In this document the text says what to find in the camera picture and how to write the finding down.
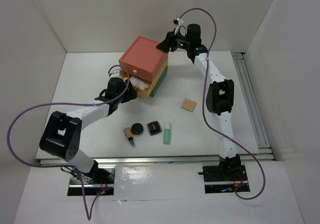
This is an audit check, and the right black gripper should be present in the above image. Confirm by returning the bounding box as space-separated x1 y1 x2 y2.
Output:
155 28 190 54

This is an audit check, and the yellow drawer unit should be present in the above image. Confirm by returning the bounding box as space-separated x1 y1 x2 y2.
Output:
118 55 168 97

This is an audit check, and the red top drawer unit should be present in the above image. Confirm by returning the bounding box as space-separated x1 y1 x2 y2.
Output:
118 36 168 81

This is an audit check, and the beige square palette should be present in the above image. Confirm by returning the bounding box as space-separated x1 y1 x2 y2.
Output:
181 98 197 112

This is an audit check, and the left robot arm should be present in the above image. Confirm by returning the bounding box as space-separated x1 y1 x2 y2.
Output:
39 77 137 183

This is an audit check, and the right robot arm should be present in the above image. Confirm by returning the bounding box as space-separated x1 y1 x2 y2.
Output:
157 20 241 180

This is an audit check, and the green bottom drawer unit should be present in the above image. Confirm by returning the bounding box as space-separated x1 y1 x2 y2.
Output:
150 67 168 97

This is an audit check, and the black round cushion compact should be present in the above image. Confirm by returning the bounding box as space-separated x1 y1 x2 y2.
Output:
131 123 144 136

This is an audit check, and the beige foundation bottle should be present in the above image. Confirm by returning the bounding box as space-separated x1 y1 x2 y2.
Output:
123 128 135 147

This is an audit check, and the black square gold compact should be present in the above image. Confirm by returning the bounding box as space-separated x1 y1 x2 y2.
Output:
146 120 162 136

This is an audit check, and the mint green bottle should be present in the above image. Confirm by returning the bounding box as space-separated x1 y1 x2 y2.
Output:
163 121 172 145

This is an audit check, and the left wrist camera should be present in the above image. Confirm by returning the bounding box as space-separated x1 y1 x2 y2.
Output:
108 66 122 79

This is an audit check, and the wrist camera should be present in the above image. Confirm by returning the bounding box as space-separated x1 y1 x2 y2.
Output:
173 18 184 35
108 66 122 79

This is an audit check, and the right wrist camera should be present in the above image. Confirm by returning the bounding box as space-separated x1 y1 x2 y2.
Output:
173 18 184 35

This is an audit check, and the front aluminium rail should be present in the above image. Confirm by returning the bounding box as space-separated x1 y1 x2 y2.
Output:
39 155 254 165

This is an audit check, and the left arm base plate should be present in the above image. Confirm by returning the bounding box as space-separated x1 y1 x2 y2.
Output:
60 167 116 196

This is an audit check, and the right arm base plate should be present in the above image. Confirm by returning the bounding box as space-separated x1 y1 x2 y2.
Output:
198 165 250 194

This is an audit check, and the aluminium table rail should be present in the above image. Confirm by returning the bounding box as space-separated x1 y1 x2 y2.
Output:
231 53 275 161

